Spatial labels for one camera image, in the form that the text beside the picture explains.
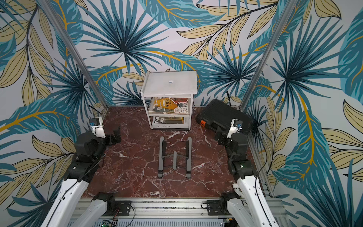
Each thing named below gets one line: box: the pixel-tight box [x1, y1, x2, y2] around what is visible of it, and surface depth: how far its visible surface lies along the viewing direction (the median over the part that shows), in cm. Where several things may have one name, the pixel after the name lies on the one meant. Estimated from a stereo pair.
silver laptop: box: [142, 70, 199, 97], surface depth 82 cm
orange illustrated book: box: [148, 97, 189, 114], surface depth 94 cm
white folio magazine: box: [152, 115, 190, 129], surface depth 105 cm
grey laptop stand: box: [157, 136, 192, 179], surface depth 87 cm
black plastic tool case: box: [195, 98, 254, 134], surface depth 109 cm
